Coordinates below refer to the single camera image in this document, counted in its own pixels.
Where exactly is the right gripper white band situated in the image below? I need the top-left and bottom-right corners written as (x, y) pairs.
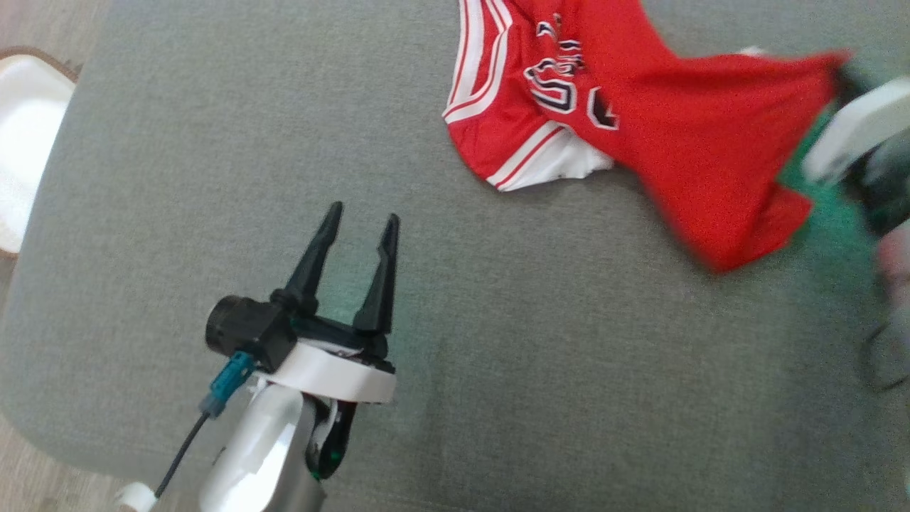
top-left (802, 58), bottom-right (910, 184)

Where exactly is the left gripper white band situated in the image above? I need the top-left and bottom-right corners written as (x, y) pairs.
top-left (257, 201), bottom-right (402, 406)

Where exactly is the red basketball jersey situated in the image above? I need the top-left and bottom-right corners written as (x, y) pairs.
top-left (442, 0), bottom-right (852, 274)

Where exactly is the grey sofa seat cushion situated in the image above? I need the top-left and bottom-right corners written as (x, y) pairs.
top-left (0, 0), bottom-right (910, 512)

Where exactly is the white round cap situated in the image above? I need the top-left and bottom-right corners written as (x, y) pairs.
top-left (116, 482), bottom-right (159, 512)

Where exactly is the white basket brown rim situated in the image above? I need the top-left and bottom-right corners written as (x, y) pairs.
top-left (0, 46), bottom-right (77, 258)

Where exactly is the left arm cable teal plug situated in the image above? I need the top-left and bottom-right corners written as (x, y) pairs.
top-left (155, 351), bottom-right (257, 498)

